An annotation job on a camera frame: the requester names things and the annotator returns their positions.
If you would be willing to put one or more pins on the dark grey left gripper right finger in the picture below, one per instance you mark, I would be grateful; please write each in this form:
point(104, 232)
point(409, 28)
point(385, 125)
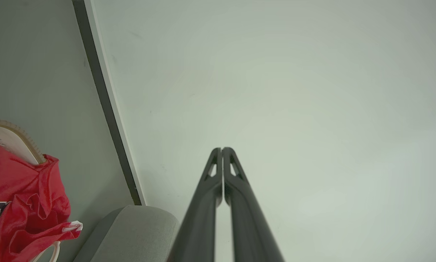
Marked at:
point(249, 225)

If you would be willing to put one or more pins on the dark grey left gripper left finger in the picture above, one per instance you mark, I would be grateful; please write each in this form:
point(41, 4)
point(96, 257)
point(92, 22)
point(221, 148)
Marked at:
point(199, 222)

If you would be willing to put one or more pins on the white woven laundry basket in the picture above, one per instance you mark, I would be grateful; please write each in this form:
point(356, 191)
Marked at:
point(10, 140)

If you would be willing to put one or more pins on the grey fabric cushion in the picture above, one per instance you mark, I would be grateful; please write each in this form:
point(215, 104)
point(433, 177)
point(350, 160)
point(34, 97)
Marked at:
point(130, 234)

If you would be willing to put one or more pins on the dark grey skirting board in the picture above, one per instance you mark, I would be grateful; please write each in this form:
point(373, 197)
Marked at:
point(105, 105)

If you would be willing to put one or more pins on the red printed jersey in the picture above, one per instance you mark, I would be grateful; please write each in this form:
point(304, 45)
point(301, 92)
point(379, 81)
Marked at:
point(19, 203)

